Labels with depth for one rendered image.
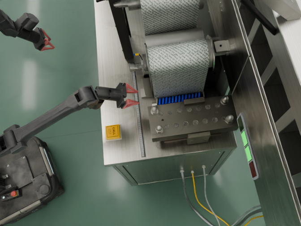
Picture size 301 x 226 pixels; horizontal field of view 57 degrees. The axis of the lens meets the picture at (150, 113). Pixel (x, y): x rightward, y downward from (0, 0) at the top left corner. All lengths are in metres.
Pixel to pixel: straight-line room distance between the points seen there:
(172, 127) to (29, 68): 1.97
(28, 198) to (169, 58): 1.54
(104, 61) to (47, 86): 1.23
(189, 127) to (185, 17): 0.48
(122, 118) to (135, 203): 0.97
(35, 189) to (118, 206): 0.62
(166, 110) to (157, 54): 0.31
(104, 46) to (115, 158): 0.67
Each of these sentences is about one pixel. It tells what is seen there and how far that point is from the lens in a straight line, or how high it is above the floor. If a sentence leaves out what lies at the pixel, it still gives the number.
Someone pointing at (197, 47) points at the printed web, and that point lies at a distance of 1.13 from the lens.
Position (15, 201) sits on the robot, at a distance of 2.29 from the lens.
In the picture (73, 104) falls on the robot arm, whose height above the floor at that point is 1.21.
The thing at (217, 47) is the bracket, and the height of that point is 1.29.
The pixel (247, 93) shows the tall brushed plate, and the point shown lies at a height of 1.33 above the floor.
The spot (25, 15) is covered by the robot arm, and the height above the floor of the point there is 1.28.
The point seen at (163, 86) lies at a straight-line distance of 1.24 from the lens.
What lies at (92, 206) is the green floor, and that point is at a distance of 2.32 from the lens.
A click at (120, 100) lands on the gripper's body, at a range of 1.24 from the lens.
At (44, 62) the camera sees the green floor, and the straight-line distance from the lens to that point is 2.94.
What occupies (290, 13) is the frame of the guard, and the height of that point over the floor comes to 1.68.
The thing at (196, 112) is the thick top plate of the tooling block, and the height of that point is 1.03.
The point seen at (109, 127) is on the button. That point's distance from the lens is 1.42.
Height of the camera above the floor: 2.23
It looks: 67 degrees down
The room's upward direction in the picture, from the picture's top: 11 degrees counter-clockwise
